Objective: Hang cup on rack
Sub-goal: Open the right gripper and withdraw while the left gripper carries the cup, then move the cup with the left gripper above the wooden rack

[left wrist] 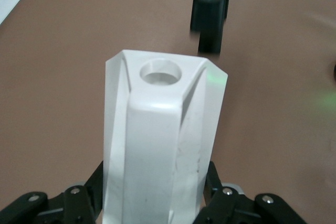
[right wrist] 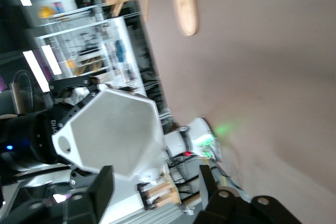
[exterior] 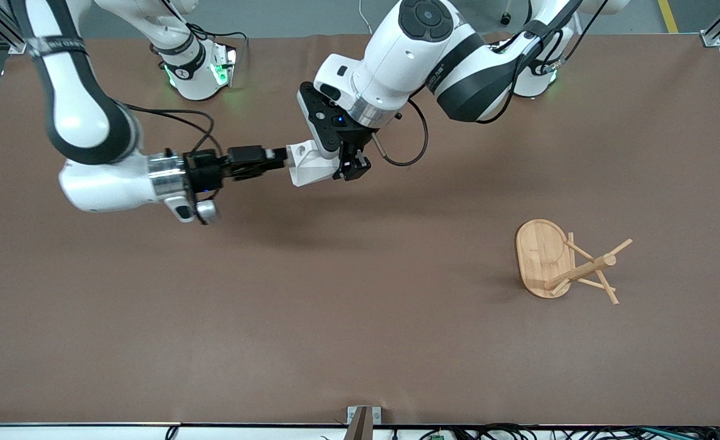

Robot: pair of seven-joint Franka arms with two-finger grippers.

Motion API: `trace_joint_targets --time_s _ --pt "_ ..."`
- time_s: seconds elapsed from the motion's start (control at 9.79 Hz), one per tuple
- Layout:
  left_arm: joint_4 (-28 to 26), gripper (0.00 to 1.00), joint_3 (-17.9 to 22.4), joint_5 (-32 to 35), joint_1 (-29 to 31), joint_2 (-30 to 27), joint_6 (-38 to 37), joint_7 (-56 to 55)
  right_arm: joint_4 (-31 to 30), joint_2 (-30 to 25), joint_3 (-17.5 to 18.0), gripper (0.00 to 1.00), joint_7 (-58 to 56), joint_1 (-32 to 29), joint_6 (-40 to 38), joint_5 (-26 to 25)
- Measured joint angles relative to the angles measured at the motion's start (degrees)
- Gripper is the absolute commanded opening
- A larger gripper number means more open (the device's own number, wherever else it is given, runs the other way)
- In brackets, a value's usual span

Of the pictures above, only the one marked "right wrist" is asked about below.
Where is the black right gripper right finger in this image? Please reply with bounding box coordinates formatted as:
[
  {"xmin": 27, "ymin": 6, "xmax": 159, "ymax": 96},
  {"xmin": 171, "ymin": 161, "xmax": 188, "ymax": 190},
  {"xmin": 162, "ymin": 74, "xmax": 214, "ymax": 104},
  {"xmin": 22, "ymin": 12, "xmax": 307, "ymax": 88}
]
[{"xmin": 193, "ymin": 165, "xmax": 302, "ymax": 224}]

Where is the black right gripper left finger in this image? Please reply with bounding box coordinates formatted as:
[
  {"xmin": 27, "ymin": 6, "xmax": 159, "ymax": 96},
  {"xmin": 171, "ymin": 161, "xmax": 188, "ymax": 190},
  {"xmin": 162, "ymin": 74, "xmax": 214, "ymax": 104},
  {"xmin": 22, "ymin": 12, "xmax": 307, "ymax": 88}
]
[{"xmin": 0, "ymin": 165, "xmax": 115, "ymax": 224}]

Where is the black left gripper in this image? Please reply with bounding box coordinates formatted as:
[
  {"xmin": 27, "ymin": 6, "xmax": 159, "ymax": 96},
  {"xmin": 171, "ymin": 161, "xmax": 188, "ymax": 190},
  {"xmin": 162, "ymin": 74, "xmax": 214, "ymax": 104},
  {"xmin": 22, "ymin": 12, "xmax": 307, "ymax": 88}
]
[{"xmin": 0, "ymin": 76, "xmax": 102, "ymax": 190}]

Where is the white hexagonal cup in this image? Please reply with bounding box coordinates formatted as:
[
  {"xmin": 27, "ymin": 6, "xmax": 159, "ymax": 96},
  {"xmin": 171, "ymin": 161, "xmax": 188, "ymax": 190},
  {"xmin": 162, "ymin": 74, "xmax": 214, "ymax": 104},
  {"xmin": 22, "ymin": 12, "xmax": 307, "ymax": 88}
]
[{"xmin": 51, "ymin": 83, "xmax": 166, "ymax": 182}]

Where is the wooden cup rack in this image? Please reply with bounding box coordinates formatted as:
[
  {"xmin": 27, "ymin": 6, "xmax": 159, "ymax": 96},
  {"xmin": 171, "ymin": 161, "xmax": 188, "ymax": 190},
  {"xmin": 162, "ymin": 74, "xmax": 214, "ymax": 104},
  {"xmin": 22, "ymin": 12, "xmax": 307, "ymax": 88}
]
[{"xmin": 98, "ymin": 0, "xmax": 200, "ymax": 37}]

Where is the light wooden crate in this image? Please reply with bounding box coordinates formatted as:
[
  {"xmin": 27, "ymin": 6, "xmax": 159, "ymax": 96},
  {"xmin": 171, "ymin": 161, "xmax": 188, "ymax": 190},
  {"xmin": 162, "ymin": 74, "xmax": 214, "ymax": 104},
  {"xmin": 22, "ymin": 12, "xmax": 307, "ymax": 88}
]
[{"xmin": 143, "ymin": 173, "xmax": 182, "ymax": 208}]

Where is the white shelf unit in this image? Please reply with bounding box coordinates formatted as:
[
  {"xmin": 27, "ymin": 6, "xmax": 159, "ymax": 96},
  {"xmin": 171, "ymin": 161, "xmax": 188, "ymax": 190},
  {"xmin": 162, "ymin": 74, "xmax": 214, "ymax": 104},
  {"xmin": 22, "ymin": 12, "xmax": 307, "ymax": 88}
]
[{"xmin": 34, "ymin": 15, "xmax": 148, "ymax": 96}]

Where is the blue item on shelf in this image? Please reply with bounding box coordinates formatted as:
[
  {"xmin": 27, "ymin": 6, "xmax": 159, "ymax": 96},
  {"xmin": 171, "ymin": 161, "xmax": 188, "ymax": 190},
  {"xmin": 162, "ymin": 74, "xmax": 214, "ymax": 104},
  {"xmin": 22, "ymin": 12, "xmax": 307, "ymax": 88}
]
[{"xmin": 115, "ymin": 39, "xmax": 128, "ymax": 62}]

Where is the yellow helmet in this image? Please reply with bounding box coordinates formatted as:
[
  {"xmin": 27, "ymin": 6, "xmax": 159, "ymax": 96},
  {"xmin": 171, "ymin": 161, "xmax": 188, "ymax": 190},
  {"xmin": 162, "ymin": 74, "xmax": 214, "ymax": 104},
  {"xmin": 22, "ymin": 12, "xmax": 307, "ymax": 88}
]
[{"xmin": 38, "ymin": 6, "xmax": 56, "ymax": 19}]

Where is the brown table cover sheet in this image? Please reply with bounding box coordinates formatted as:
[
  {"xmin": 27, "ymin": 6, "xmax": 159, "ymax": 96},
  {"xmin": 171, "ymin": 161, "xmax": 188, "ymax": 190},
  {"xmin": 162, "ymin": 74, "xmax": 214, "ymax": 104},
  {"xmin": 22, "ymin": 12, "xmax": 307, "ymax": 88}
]
[{"xmin": 131, "ymin": 0, "xmax": 336, "ymax": 224}]

